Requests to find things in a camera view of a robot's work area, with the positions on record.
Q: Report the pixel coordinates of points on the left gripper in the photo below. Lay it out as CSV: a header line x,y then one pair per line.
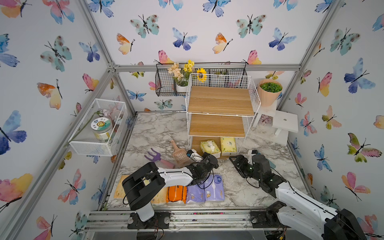
x,y
204,155

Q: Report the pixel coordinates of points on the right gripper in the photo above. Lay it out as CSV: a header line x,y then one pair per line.
x,y
241,158

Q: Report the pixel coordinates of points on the green tissue pack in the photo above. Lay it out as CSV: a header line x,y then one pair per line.
x,y
210,147
228,146

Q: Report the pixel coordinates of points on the orange tissue pack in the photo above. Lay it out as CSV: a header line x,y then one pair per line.
x,y
177,194

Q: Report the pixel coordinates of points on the yellow tissue pack shelf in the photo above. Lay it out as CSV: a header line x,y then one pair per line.
x,y
119,192

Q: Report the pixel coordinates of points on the orange-yellow tissue pack top shelf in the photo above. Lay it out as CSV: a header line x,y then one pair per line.
x,y
161,198

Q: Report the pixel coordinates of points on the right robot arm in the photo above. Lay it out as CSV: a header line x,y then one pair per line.
x,y
300,201

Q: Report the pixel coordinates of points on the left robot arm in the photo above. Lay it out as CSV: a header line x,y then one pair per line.
x,y
145,183

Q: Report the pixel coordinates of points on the teal spatula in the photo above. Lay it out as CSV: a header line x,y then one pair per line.
x,y
272,165

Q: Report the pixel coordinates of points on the purple pink garden fork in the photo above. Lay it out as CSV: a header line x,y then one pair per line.
x,y
155,156

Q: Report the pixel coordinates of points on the white small stand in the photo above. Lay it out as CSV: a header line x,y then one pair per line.
x,y
278,130

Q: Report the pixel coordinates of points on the pink pot green plant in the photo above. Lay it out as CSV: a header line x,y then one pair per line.
x,y
269,90

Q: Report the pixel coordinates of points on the yellow sunflower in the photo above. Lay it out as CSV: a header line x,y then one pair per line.
x,y
202,75

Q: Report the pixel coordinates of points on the white pot with flowers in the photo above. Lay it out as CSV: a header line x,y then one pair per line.
x,y
181,75

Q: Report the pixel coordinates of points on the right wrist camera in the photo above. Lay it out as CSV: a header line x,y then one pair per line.
x,y
250,154

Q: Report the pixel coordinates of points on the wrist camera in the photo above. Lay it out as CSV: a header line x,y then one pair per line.
x,y
193,155
250,154

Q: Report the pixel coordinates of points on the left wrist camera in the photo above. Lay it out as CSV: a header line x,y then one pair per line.
x,y
193,155

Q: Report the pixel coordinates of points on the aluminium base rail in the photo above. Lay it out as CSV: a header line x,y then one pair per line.
x,y
184,221

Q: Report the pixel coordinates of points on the white wire shelf rack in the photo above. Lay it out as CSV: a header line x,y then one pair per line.
x,y
214,113

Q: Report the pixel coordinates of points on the black wire wall basket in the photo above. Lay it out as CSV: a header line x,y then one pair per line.
x,y
219,75

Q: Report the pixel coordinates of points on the white mesh wall basket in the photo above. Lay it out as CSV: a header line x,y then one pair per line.
x,y
83,140

